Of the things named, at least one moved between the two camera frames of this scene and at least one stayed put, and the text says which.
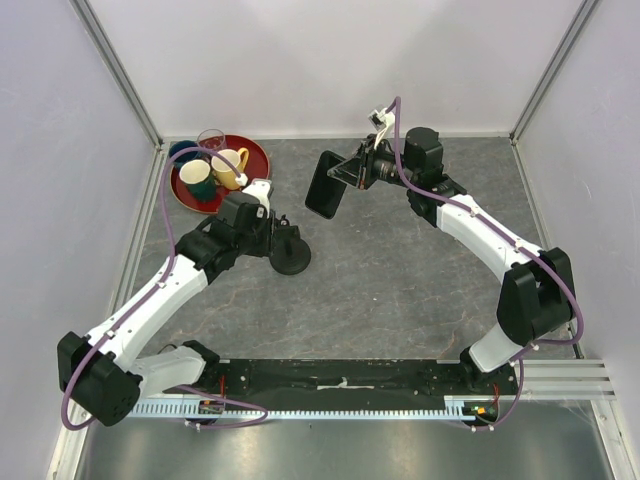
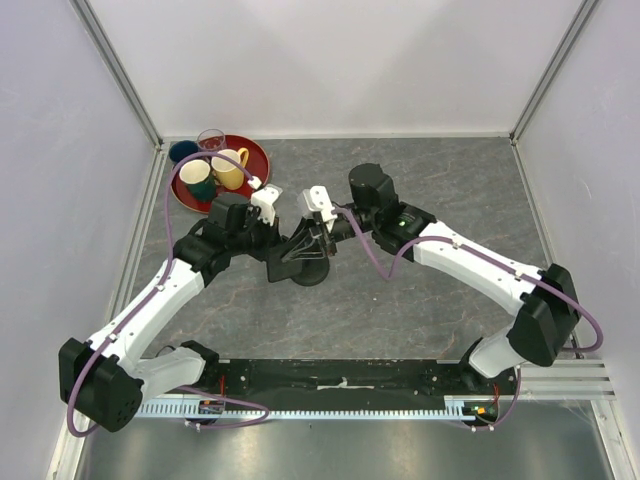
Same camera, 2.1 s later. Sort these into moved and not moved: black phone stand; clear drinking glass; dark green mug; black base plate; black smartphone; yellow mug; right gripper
Moved: black smartphone; black phone stand; right gripper
Not moved: dark green mug; yellow mug; black base plate; clear drinking glass
